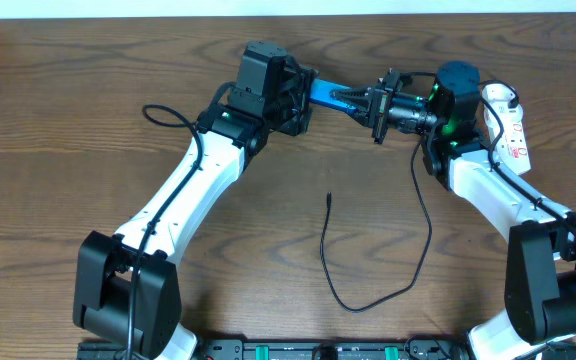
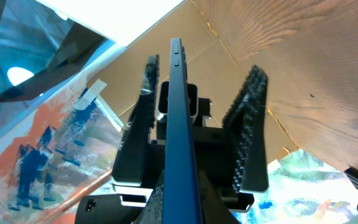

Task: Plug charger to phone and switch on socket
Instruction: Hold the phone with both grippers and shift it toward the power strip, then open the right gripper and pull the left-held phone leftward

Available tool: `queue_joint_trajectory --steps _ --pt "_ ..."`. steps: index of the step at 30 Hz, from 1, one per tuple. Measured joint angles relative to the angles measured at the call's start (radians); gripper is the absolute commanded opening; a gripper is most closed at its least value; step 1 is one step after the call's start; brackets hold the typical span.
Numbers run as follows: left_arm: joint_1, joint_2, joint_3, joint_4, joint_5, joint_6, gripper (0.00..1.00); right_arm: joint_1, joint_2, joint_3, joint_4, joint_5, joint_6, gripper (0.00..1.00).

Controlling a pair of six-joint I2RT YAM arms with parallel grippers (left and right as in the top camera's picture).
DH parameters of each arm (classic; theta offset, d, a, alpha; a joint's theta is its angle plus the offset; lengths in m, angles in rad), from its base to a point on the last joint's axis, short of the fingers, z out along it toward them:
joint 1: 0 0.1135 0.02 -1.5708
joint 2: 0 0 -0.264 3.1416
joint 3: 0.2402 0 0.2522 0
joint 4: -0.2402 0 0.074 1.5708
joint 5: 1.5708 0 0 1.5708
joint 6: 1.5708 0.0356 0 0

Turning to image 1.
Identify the white USB charger plug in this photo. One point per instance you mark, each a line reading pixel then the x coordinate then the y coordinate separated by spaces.
pixel 504 102

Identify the white power strip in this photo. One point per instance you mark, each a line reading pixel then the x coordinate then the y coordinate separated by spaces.
pixel 512 148

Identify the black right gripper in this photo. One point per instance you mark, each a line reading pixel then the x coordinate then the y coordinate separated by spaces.
pixel 380 107

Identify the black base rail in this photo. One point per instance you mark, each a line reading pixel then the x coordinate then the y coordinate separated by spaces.
pixel 415 348

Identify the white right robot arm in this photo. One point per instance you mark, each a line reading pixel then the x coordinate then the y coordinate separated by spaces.
pixel 470 135

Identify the blue Galaxy smartphone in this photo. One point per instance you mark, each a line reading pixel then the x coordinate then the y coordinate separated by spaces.
pixel 321 94

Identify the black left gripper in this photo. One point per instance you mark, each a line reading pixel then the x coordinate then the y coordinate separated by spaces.
pixel 303 100

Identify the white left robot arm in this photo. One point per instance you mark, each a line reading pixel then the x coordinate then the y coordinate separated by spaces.
pixel 126 288

